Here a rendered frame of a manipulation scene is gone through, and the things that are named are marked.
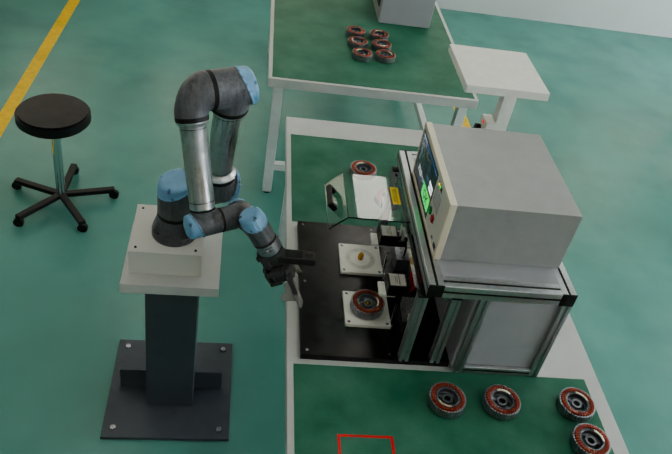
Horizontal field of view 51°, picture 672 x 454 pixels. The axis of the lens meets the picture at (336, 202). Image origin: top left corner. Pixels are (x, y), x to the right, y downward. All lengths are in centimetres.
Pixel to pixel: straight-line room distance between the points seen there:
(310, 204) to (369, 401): 93
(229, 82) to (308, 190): 94
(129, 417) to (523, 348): 154
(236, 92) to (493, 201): 79
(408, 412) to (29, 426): 151
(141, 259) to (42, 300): 111
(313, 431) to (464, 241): 68
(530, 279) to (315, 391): 71
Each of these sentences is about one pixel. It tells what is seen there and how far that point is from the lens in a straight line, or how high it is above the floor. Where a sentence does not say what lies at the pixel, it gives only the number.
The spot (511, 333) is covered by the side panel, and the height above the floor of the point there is 93.
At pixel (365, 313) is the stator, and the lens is 231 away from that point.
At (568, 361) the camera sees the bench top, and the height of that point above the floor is 75.
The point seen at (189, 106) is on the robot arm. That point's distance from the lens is 201.
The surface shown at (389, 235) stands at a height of 92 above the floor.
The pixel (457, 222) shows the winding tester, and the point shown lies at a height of 126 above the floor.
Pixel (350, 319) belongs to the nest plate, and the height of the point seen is 78.
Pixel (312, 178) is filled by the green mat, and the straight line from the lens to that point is 292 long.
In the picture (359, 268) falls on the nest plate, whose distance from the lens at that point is 250.
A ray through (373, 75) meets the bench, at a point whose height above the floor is 75.
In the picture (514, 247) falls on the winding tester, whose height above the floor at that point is 118.
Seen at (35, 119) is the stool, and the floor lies 56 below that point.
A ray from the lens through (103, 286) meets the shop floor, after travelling 348.
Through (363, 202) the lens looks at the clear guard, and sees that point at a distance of 232.
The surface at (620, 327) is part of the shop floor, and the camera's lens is 393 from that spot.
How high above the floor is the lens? 245
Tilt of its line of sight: 37 degrees down
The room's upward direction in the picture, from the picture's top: 11 degrees clockwise
